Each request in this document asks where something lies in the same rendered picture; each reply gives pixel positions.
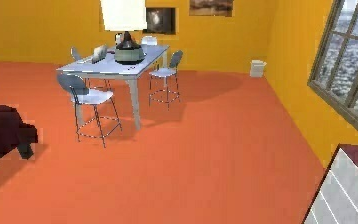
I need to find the white dining table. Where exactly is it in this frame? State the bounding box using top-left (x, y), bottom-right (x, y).
top-left (56, 44), bottom-right (171, 131)

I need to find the white chair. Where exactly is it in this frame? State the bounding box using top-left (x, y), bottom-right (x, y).
top-left (140, 35), bottom-right (159, 47)

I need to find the white bin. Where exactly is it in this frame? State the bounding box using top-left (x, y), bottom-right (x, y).
top-left (249, 59), bottom-right (268, 79)

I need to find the dark framed picture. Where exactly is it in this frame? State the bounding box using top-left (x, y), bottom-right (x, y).
top-left (144, 7), bottom-right (177, 36)

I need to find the grey laptop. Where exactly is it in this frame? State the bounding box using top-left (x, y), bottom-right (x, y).
top-left (90, 44), bottom-right (109, 65)

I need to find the table lamp with white shade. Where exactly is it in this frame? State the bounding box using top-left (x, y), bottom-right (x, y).
top-left (99, 0), bottom-right (149, 66)

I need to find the brown framed picture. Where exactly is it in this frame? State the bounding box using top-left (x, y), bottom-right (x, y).
top-left (188, 0), bottom-right (235, 18)

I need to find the grey framed window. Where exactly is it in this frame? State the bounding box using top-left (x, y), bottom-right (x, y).
top-left (307, 0), bottom-right (358, 142)

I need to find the dark maroon sofa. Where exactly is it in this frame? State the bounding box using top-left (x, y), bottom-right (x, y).
top-left (0, 104), bottom-right (39, 168)

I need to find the grey cabinet with maroon top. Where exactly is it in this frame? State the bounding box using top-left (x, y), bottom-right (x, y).
top-left (300, 143), bottom-right (358, 224)

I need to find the grey chair with wire legs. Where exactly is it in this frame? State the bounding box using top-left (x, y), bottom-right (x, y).
top-left (70, 46), bottom-right (113, 92)
top-left (56, 73), bottom-right (124, 149)
top-left (148, 49), bottom-right (184, 111)

